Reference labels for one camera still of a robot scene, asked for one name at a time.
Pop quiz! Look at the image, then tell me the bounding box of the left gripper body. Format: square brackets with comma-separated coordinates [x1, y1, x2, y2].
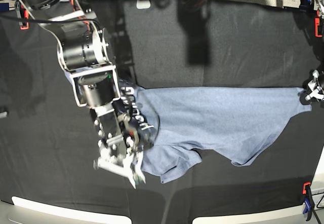
[310, 70, 323, 88]

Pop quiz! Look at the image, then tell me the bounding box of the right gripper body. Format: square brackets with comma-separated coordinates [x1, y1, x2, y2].
[90, 102, 155, 166]

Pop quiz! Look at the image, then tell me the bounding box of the blue-grey t-shirt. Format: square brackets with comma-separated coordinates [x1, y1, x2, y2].
[119, 79, 312, 183]

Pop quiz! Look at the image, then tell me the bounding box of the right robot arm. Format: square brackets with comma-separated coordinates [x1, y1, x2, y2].
[18, 0, 150, 167]

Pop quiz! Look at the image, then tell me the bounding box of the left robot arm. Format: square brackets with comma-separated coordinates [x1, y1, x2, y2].
[299, 0, 323, 103]

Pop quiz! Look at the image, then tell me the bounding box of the orange clamp far right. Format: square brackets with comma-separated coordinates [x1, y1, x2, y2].
[314, 17, 323, 38]

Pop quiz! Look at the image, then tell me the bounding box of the orange clamp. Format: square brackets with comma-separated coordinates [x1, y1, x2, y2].
[302, 182, 311, 195]
[14, 1, 29, 30]
[314, 17, 323, 38]

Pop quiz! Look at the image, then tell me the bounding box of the black table cloth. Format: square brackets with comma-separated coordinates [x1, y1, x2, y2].
[1, 0, 323, 223]

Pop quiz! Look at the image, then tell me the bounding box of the orange clamp near right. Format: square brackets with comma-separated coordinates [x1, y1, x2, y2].
[302, 182, 311, 195]

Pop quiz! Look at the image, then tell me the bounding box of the blue bar clamp near right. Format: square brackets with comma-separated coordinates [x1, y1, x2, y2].
[303, 188, 314, 221]

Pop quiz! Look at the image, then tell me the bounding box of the orange clamp far left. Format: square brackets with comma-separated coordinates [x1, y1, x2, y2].
[14, 1, 29, 30]

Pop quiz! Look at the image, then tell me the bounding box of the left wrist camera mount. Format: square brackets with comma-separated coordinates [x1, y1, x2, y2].
[305, 81, 323, 101]

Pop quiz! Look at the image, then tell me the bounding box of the silver camera stand base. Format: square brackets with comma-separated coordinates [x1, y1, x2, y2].
[136, 0, 151, 10]

